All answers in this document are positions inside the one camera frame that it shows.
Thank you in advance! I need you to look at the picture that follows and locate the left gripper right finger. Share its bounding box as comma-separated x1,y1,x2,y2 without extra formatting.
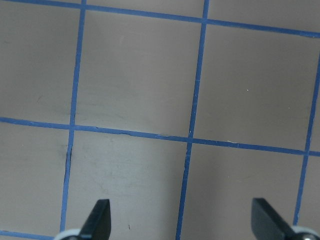
250,198,295,240

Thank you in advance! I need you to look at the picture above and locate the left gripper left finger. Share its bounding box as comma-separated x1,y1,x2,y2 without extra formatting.
79,199,111,240

